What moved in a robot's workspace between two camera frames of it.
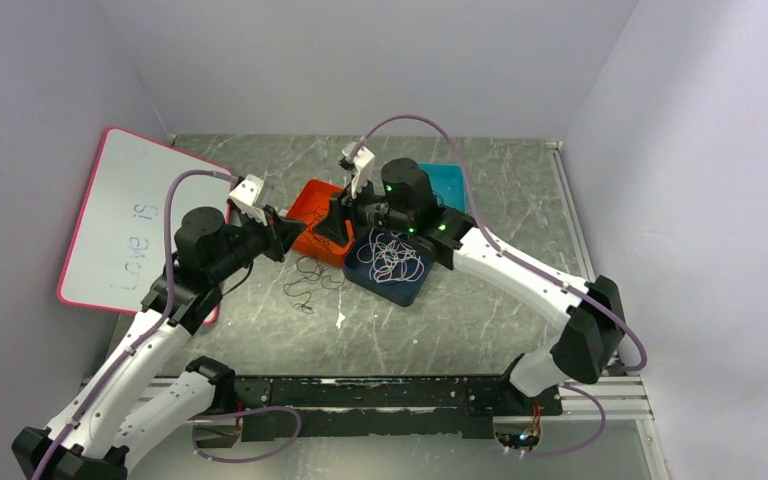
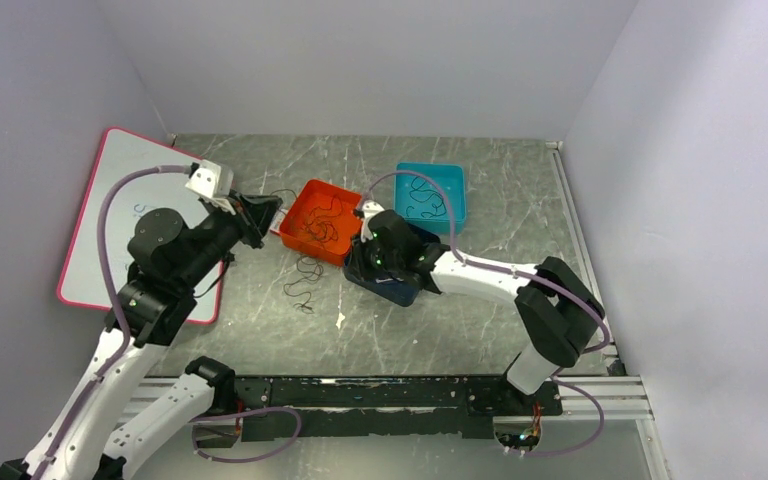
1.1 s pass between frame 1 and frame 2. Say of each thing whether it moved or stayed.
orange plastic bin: stayed
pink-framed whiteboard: stayed
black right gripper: moved
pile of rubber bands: moved
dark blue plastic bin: stayed
